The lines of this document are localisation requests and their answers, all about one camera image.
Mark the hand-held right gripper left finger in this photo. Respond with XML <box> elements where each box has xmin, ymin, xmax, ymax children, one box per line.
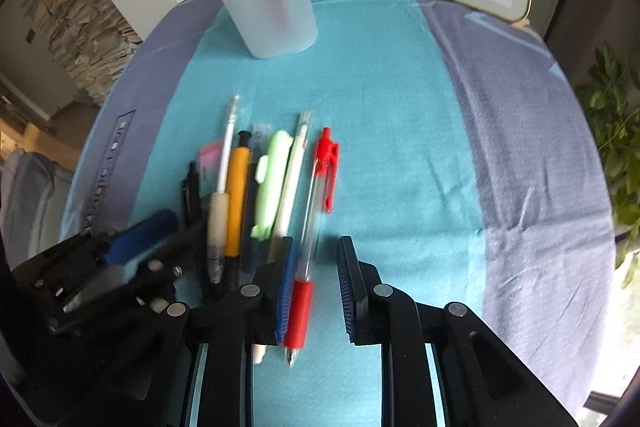
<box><xmin>60</xmin><ymin>236</ymin><xmax>297</xmax><ymax>427</ymax></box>

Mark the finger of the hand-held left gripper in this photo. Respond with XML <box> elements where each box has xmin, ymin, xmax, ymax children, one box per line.
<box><xmin>127</xmin><ymin>224</ymin><xmax>213</xmax><ymax>304</ymax></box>
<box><xmin>102</xmin><ymin>209</ymin><xmax>181</xmax><ymax>265</ymax></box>

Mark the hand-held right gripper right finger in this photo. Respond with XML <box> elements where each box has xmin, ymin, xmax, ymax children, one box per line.
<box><xmin>336</xmin><ymin>235</ymin><xmax>577</xmax><ymax>427</ymax></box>

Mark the white grip gel pen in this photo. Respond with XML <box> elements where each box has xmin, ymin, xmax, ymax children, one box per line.
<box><xmin>206</xmin><ymin>94</ymin><xmax>242</xmax><ymax>287</ymax></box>

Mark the orange pen black tip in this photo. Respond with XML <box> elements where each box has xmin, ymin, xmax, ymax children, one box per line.
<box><xmin>220</xmin><ymin>130</ymin><xmax>253</xmax><ymax>295</ymax></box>

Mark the slim white pen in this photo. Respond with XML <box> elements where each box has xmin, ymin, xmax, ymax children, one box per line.
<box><xmin>252</xmin><ymin>109</ymin><xmax>315</xmax><ymax>365</ymax></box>

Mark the pale green highlighter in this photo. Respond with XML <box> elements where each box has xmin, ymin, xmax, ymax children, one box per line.
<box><xmin>250</xmin><ymin>130</ymin><xmax>293</xmax><ymax>240</ymax></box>

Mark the red retractable pen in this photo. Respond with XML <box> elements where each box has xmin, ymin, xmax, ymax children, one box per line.
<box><xmin>282</xmin><ymin>127</ymin><xmax>341</xmax><ymax>370</ymax></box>

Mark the clear pen cap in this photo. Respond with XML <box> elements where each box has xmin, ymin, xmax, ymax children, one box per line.
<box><xmin>240</xmin><ymin>123</ymin><xmax>271</xmax><ymax>293</ymax></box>

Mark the pink eraser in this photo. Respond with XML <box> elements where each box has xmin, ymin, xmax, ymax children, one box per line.
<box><xmin>197</xmin><ymin>139</ymin><xmax>228</xmax><ymax>198</ymax></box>

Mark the grey cloth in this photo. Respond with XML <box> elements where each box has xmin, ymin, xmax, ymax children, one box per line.
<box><xmin>0</xmin><ymin>149</ymin><xmax>76</xmax><ymax>268</ymax></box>

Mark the blue and grey tablecloth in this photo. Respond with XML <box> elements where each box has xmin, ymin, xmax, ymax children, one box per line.
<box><xmin>59</xmin><ymin>0</ymin><xmax>617</xmax><ymax>427</ymax></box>

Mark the stack of papers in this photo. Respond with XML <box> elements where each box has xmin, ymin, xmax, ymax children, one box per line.
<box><xmin>17</xmin><ymin>0</ymin><xmax>146</xmax><ymax>108</ymax></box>

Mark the green potted plant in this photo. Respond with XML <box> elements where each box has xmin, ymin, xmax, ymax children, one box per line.
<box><xmin>575</xmin><ymin>44</ymin><xmax>640</xmax><ymax>290</ymax></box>

